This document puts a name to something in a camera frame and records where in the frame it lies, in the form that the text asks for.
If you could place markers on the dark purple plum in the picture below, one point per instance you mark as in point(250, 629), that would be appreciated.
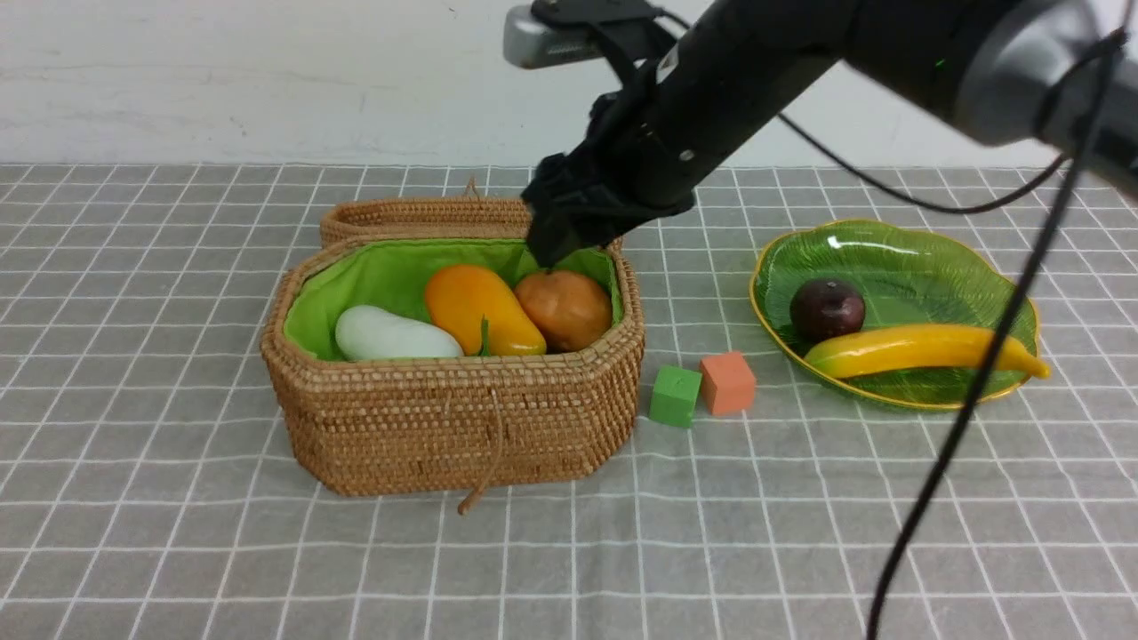
point(826, 308)

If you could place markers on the orange-brown potato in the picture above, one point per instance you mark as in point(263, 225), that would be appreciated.
point(571, 310)

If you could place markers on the yellow banana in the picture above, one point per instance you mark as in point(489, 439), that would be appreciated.
point(901, 347)

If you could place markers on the green leafy vegetable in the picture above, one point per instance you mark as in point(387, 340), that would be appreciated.
point(485, 348)

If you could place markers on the orange foam cube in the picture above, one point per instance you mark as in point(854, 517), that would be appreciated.
point(728, 384)

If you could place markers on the green glass leaf plate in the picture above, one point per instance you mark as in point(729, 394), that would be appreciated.
point(905, 276)

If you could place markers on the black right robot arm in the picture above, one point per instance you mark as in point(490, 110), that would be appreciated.
point(997, 71)

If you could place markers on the grey checkered tablecloth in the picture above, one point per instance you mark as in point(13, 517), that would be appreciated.
point(149, 491)

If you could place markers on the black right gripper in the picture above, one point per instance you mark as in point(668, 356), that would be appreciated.
point(599, 191)

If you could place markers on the orange mango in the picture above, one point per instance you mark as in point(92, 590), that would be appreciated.
point(458, 296)

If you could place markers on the white radish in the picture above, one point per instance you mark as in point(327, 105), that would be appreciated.
point(366, 333)

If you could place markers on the woven basket lid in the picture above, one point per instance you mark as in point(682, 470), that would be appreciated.
point(472, 213)

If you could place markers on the green foam cube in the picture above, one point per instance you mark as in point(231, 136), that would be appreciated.
point(675, 394)

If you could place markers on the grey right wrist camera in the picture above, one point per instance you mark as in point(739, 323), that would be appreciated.
point(547, 34)

